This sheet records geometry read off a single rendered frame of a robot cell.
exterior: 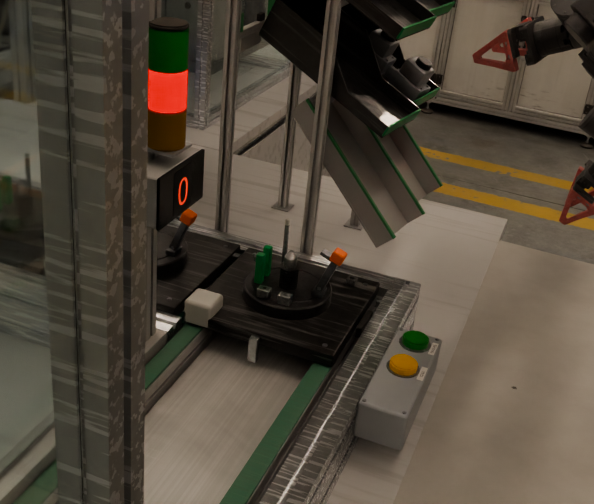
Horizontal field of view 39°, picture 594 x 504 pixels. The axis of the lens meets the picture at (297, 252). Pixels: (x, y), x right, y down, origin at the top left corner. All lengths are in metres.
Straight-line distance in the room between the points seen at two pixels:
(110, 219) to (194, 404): 0.88
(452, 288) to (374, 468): 0.55
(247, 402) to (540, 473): 0.43
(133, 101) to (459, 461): 1.00
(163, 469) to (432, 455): 0.39
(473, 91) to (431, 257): 3.68
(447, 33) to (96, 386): 5.05
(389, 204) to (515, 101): 3.82
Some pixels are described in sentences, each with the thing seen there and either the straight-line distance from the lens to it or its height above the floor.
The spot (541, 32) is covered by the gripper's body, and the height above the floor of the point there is 1.37.
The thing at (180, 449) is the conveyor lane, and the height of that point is 0.92.
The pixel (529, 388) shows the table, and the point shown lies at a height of 0.86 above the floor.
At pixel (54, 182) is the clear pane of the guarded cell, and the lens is 0.31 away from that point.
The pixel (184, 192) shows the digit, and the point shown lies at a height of 1.20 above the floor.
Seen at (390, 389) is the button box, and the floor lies 0.96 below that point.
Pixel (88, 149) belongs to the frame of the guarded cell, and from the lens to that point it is 0.31.
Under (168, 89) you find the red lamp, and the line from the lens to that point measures 1.05.
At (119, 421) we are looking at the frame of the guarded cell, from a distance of 0.38.
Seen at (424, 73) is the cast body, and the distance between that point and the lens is 1.56.
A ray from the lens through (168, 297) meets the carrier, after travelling 1.31.
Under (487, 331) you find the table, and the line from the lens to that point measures 1.55.
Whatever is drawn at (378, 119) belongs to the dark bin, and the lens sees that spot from 1.40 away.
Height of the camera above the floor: 1.66
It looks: 28 degrees down
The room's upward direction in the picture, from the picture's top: 6 degrees clockwise
